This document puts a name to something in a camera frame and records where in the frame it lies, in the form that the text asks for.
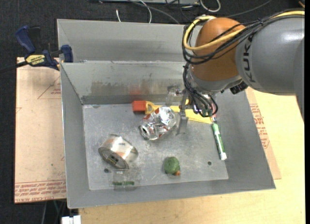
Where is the black cylinder on white bracket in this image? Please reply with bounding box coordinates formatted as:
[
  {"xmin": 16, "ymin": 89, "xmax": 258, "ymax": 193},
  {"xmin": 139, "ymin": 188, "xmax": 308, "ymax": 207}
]
[{"xmin": 229, "ymin": 80, "xmax": 248, "ymax": 95}]

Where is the silver tape roll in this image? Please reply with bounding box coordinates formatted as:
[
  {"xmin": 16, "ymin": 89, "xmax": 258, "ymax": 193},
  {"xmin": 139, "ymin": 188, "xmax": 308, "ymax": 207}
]
[{"xmin": 97, "ymin": 133, "xmax": 140, "ymax": 170}]

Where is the orange-red small block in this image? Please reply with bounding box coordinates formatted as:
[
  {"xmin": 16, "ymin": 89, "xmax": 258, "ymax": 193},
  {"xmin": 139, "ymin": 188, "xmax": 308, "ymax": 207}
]
[{"xmin": 131, "ymin": 100, "xmax": 149, "ymax": 114}]

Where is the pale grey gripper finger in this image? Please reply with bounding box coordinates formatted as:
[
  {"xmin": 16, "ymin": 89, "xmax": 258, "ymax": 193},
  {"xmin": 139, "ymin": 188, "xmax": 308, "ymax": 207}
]
[{"xmin": 176, "ymin": 116, "xmax": 189, "ymax": 136}]

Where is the clear plastic cup green print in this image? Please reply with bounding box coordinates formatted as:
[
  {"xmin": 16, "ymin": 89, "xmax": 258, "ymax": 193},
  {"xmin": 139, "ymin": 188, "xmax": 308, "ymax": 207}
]
[{"xmin": 111, "ymin": 168, "xmax": 141, "ymax": 192}]

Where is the grey metal bin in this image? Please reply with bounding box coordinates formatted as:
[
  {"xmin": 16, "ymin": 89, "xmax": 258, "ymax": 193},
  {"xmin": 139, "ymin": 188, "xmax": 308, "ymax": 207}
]
[{"xmin": 57, "ymin": 18, "xmax": 277, "ymax": 209}]

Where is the crushed silver can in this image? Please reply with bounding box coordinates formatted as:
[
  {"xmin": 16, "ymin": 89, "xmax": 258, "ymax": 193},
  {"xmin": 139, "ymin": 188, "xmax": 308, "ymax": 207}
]
[{"xmin": 138, "ymin": 106, "xmax": 177, "ymax": 142}]

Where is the brown cardboard board red print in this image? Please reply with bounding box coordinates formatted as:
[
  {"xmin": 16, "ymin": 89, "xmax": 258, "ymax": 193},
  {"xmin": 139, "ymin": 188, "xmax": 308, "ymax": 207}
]
[{"xmin": 14, "ymin": 57, "xmax": 282, "ymax": 205}]

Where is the green and white marker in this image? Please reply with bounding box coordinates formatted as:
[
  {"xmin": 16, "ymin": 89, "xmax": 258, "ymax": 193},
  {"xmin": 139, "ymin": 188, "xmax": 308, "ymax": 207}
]
[{"xmin": 211, "ymin": 115, "xmax": 228, "ymax": 161}]

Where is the yellow flat plastic tool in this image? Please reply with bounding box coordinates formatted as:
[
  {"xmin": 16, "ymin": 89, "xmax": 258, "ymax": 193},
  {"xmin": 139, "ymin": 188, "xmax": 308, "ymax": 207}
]
[{"xmin": 144, "ymin": 101, "xmax": 213, "ymax": 125}]

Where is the green round toy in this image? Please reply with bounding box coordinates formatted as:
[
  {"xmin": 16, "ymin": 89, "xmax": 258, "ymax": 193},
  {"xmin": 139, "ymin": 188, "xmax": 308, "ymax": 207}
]
[{"xmin": 161, "ymin": 156, "xmax": 181, "ymax": 177}]

